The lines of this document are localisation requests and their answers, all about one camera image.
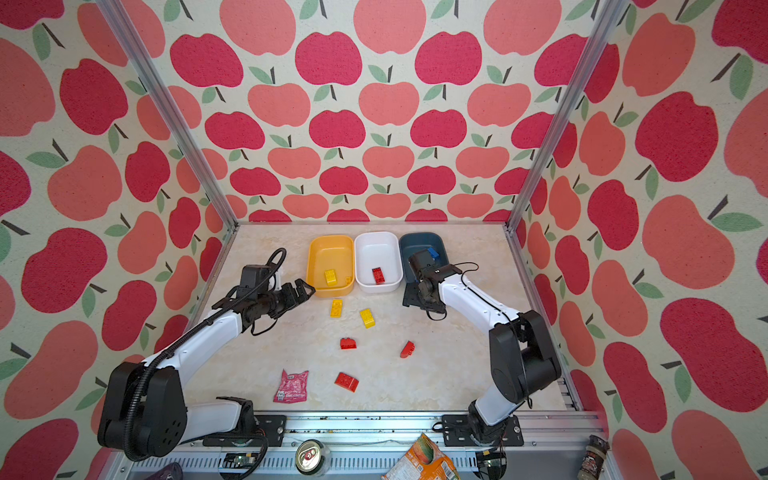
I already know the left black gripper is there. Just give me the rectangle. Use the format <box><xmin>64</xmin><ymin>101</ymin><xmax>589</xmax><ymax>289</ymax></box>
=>
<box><xmin>258</xmin><ymin>278</ymin><xmax>315</xmax><ymax>317</ymax></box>

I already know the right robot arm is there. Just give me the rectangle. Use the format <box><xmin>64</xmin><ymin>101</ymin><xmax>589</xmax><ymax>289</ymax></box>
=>
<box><xmin>404</xmin><ymin>268</ymin><xmax>562</xmax><ymax>446</ymax></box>

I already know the yellow plastic container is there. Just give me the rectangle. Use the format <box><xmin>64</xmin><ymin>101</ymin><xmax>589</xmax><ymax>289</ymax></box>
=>
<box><xmin>306</xmin><ymin>235</ymin><xmax>355</xmax><ymax>298</ymax></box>

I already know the dark glass jar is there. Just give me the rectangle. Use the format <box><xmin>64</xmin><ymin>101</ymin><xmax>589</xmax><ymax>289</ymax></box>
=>
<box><xmin>576</xmin><ymin>435</ymin><xmax>610</xmax><ymax>480</ymax></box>

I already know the left aluminium frame post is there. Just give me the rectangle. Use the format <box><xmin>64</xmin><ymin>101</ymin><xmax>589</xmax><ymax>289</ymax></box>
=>
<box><xmin>96</xmin><ymin>1</ymin><xmax>239</xmax><ymax>234</ymax></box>

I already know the white plastic container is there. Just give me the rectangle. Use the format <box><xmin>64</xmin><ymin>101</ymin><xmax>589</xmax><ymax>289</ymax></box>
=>
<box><xmin>354</xmin><ymin>231</ymin><xmax>404</xmax><ymax>294</ymax></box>

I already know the yellow curved lego brick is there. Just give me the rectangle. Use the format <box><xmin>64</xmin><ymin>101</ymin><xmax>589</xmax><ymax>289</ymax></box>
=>
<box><xmin>360</xmin><ymin>309</ymin><xmax>376</xmax><ymax>329</ymax></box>

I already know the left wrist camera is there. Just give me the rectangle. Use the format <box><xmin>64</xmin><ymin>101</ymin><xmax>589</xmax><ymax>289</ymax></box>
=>
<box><xmin>237</xmin><ymin>264</ymin><xmax>276</xmax><ymax>297</ymax></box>

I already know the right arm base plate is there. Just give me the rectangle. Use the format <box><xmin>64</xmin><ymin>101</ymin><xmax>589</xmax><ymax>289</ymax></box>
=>
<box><xmin>437</xmin><ymin>415</ymin><xmax>525</xmax><ymax>448</ymax></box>

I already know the aluminium frame post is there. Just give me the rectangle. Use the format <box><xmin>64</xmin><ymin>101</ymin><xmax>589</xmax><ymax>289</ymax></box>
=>
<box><xmin>96</xmin><ymin>1</ymin><xmax>239</xmax><ymax>234</ymax></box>
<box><xmin>506</xmin><ymin>0</ymin><xmax>631</xmax><ymax>232</ymax></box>

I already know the orange snack bag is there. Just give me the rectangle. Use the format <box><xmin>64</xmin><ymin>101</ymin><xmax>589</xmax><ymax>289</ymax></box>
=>
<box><xmin>382</xmin><ymin>434</ymin><xmax>460</xmax><ymax>480</ymax></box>

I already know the red lego brick angled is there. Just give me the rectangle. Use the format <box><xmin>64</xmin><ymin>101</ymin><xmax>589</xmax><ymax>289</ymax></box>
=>
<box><xmin>400</xmin><ymin>341</ymin><xmax>415</xmax><ymax>359</ymax></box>

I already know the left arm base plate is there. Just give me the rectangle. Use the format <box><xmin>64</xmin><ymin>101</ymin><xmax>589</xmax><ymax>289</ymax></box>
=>
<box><xmin>203</xmin><ymin>413</ymin><xmax>287</xmax><ymax>450</ymax></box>

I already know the front aluminium rail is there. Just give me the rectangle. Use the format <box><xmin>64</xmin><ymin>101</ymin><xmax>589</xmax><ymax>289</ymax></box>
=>
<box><xmin>145</xmin><ymin>406</ymin><xmax>607</xmax><ymax>457</ymax></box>

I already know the right aluminium frame post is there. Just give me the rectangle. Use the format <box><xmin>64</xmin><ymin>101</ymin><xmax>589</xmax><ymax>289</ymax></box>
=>
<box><xmin>506</xmin><ymin>0</ymin><xmax>631</xmax><ymax>232</ymax></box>

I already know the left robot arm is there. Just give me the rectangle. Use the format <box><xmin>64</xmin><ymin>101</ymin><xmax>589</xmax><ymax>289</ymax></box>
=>
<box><xmin>97</xmin><ymin>247</ymin><xmax>316</xmax><ymax>462</ymax></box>

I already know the red curved lego brick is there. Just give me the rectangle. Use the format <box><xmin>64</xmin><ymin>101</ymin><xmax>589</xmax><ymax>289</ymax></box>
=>
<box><xmin>340</xmin><ymin>338</ymin><xmax>357</xmax><ymax>350</ymax></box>

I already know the red lego brick front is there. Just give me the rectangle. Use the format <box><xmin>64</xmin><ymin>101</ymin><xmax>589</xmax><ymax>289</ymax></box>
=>
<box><xmin>334</xmin><ymin>372</ymin><xmax>359</xmax><ymax>393</ymax></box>

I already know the dark teal plastic container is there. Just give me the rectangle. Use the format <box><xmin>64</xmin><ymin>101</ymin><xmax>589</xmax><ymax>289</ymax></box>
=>
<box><xmin>399</xmin><ymin>232</ymin><xmax>450</xmax><ymax>284</ymax></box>

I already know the pink snack packet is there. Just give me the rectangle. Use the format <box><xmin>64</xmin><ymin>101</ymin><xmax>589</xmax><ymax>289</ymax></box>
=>
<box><xmin>273</xmin><ymin>370</ymin><xmax>309</xmax><ymax>404</ymax></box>

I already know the soda can top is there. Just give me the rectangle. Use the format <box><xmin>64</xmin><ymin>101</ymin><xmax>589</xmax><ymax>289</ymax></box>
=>
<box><xmin>294</xmin><ymin>439</ymin><xmax>331</xmax><ymax>476</ymax></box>

